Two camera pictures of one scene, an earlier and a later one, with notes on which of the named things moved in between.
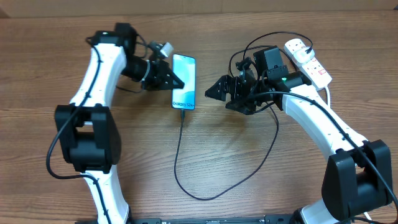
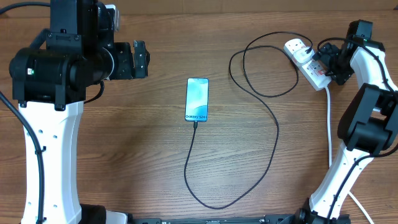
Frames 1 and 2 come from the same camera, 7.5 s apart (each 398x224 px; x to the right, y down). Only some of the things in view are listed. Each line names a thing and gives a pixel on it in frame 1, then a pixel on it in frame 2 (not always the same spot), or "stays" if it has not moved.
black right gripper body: [248, 90] → [336, 68]
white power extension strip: [311, 70] stays
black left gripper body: [152, 75] → [124, 63]
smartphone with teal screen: [184, 66] → [197, 99]
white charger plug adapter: [301, 56] stays
